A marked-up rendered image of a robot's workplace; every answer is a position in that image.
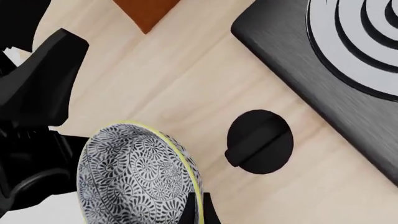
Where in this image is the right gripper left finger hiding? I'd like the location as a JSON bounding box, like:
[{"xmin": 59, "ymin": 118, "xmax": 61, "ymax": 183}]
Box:
[{"xmin": 178, "ymin": 192, "xmax": 203, "ymax": 224}]

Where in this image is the brown wooden cabinet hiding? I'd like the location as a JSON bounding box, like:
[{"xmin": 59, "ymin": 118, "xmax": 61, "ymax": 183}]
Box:
[{"xmin": 113, "ymin": 0, "xmax": 182, "ymax": 35}]

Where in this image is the round black stove knob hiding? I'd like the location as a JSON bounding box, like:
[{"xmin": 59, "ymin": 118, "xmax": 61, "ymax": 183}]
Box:
[{"xmin": 224, "ymin": 108, "xmax": 295, "ymax": 175}]

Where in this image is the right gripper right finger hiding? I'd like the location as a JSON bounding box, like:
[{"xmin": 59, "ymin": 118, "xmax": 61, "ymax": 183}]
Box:
[{"xmin": 203, "ymin": 192, "xmax": 223, "ymax": 224}]

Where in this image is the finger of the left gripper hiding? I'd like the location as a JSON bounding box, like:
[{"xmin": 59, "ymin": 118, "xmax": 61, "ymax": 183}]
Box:
[
  {"xmin": 0, "ymin": 27, "xmax": 91, "ymax": 128},
  {"xmin": 0, "ymin": 0, "xmax": 52, "ymax": 53}
]

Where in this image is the black white patterned bowl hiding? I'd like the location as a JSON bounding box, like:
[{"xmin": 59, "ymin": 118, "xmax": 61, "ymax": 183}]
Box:
[{"xmin": 75, "ymin": 119, "xmax": 205, "ymax": 224}]

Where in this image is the flat black stove plate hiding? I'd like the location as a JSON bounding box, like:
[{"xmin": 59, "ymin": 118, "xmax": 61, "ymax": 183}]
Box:
[{"xmin": 229, "ymin": 0, "xmax": 398, "ymax": 188}]

